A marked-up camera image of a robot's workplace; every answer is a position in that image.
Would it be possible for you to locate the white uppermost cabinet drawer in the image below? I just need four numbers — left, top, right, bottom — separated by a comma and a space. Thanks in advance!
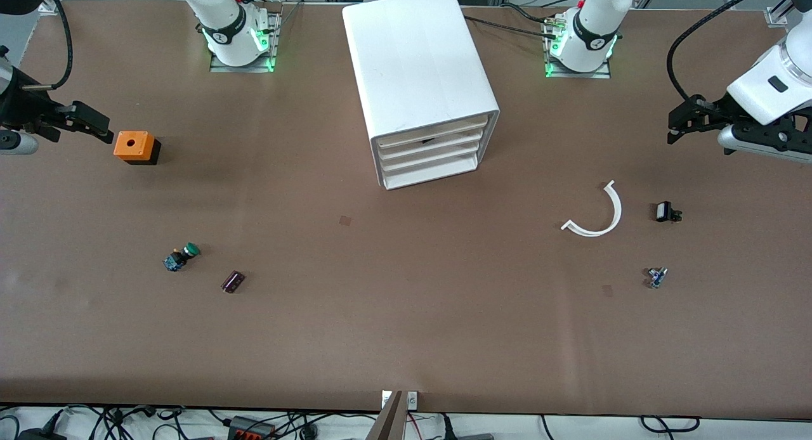
376, 115, 491, 152

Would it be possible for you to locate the green push button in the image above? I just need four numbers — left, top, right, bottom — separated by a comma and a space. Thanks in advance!
163, 242, 201, 273

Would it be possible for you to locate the white curved plastic strip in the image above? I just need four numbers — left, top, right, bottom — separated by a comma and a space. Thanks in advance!
561, 180, 623, 238

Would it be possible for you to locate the black orange power strip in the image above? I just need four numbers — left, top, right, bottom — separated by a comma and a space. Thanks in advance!
227, 415, 277, 440

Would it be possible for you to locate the orange button enclosure box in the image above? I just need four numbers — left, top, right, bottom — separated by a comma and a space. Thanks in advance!
114, 131, 162, 166

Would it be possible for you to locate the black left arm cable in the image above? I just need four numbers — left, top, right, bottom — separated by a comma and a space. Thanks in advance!
666, 0, 778, 105

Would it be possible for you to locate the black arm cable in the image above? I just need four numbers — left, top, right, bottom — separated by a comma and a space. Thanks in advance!
19, 0, 74, 91
666, 0, 778, 105

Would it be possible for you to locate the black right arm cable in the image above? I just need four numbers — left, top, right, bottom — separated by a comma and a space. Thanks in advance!
19, 0, 74, 91

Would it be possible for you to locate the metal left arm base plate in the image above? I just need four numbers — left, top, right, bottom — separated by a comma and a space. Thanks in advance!
544, 15, 613, 80

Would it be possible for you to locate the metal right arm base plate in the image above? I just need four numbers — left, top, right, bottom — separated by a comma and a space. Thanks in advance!
209, 12, 281, 74

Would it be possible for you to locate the black base cable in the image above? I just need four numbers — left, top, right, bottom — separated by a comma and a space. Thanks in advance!
466, 15, 559, 41
501, 3, 556, 25

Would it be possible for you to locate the black looped floor cable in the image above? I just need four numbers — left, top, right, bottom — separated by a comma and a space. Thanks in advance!
639, 415, 700, 434

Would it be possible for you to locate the brown wooden post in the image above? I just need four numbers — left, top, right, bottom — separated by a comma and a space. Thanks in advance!
366, 391, 405, 440

